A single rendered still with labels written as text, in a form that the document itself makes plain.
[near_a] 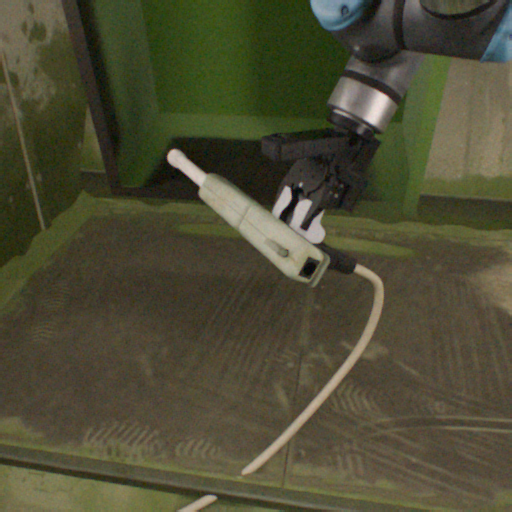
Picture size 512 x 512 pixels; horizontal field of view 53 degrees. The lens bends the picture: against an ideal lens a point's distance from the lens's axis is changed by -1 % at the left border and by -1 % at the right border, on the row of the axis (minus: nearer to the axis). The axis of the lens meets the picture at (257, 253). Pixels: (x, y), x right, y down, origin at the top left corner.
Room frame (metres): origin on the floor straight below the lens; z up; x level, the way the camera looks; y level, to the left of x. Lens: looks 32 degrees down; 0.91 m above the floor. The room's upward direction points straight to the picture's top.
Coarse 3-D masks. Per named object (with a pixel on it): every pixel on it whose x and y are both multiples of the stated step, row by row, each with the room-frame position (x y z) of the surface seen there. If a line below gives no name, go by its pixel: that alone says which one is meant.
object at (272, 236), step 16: (176, 160) 0.93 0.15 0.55; (192, 176) 0.85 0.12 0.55; (208, 176) 0.80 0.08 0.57; (208, 192) 0.77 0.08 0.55; (224, 192) 0.73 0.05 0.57; (240, 192) 0.73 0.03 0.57; (224, 208) 0.71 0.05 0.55; (240, 208) 0.68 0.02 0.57; (256, 208) 0.66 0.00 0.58; (240, 224) 0.66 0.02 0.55; (256, 224) 0.63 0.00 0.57; (272, 224) 0.61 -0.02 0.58; (256, 240) 0.61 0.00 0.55; (272, 240) 0.58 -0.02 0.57; (288, 240) 0.57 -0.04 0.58; (304, 240) 0.57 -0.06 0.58; (272, 256) 0.57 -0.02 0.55; (288, 256) 0.55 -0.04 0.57; (304, 256) 0.54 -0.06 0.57; (320, 256) 0.55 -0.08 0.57; (336, 256) 0.68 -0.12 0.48; (288, 272) 0.53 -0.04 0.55; (320, 272) 0.54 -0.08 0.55; (352, 272) 0.70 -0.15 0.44
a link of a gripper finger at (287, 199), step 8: (288, 192) 0.69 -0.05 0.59; (296, 192) 0.70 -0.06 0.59; (280, 200) 0.69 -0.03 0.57; (288, 200) 0.68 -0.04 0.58; (296, 200) 0.68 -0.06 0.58; (304, 200) 0.70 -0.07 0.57; (280, 208) 0.68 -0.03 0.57; (288, 208) 0.68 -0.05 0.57; (280, 216) 0.67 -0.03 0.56; (288, 216) 0.69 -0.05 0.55; (288, 224) 0.69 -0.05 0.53
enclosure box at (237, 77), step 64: (64, 0) 0.88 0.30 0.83; (128, 0) 1.16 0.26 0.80; (192, 0) 1.22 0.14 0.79; (256, 0) 1.20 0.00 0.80; (128, 64) 1.12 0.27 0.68; (192, 64) 1.25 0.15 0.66; (256, 64) 1.23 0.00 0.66; (320, 64) 1.21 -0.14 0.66; (448, 64) 0.82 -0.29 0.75; (128, 128) 1.08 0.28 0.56; (192, 128) 1.21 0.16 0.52; (256, 128) 1.20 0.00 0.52; (320, 128) 1.20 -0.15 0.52; (128, 192) 0.95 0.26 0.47; (192, 192) 0.93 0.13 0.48; (256, 192) 0.95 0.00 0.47; (384, 192) 0.94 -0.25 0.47
